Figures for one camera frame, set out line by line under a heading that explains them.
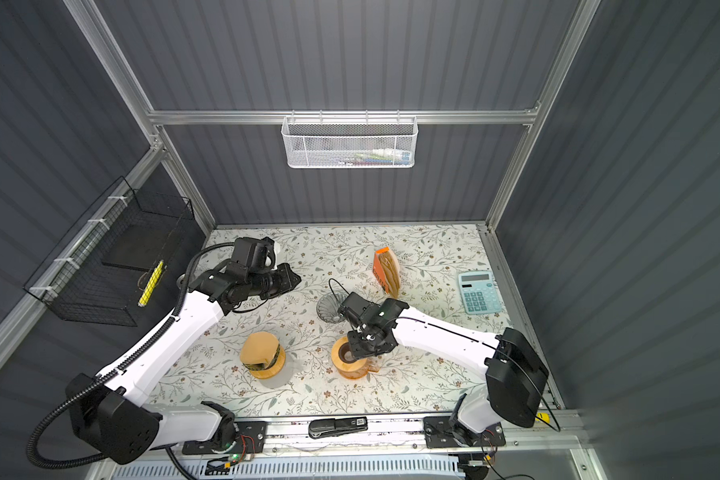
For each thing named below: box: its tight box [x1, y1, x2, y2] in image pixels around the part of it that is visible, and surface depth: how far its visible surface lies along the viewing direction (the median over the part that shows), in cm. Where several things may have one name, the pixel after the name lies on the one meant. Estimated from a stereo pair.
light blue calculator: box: [458, 270, 502, 315], surface depth 100 cm
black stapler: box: [308, 416, 368, 439], surface depth 74 cm
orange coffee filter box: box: [373, 246, 400, 299], surface depth 100 cm
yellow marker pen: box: [137, 259, 164, 307], surface depth 72 cm
